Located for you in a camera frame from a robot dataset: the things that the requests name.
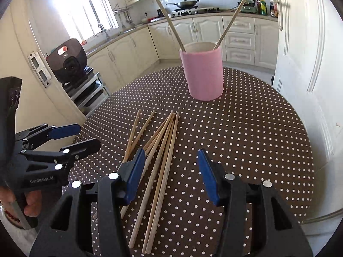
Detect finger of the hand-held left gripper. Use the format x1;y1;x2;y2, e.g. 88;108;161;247
21;138;102;171
15;124;81;149

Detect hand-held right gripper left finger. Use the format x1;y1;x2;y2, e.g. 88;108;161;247
29;148;146;257

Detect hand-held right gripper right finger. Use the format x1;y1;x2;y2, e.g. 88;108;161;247
197;149;314;257

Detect pile of wooden chopsticks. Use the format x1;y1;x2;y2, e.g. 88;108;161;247
118;108;180;254

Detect pink chopstick cup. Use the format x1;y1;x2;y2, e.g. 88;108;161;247
179;41;224;102

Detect long wooden chopstick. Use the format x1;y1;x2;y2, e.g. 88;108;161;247
214;0;250;51
144;0;186;52

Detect person's left forearm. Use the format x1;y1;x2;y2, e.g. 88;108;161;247
5;225;38;249

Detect person's left hand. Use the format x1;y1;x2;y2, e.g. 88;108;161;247
22;190;44;217

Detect metal shelf rack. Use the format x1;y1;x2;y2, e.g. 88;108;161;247
62;70;111;117

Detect black rice cooker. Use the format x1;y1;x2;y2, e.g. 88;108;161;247
45;39;89;83

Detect chrome faucet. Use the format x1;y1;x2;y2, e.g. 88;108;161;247
99;24;110;41

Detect kitchen window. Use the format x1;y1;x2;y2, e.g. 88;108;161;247
52;0;118;42

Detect cream kitchen base cabinets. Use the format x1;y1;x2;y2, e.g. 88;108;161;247
86;15;279;94

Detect white door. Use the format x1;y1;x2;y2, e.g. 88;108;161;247
272;0;343;220

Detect gas stove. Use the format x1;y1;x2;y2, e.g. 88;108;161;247
174;7;223;14

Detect steel wok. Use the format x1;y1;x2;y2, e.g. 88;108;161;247
165;0;200;9

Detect green kitchen appliance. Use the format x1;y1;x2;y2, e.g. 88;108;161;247
237;0;258;14

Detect red bead bracelet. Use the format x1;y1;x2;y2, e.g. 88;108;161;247
0;201;20;224

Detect hanging utensil rail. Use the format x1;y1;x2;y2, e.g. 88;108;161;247
113;4;133;28

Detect silver door handle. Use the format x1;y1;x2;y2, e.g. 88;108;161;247
275;0;284;31

